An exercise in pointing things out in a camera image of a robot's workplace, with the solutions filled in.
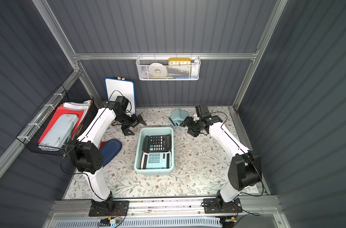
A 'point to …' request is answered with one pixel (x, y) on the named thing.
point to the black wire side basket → (31, 135)
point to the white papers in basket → (78, 106)
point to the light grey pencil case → (56, 135)
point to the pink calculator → (144, 161)
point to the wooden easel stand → (119, 78)
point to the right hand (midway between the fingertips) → (185, 126)
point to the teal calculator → (160, 160)
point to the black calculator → (158, 143)
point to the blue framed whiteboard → (115, 88)
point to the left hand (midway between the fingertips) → (142, 129)
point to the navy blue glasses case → (110, 150)
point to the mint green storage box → (146, 131)
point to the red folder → (64, 110)
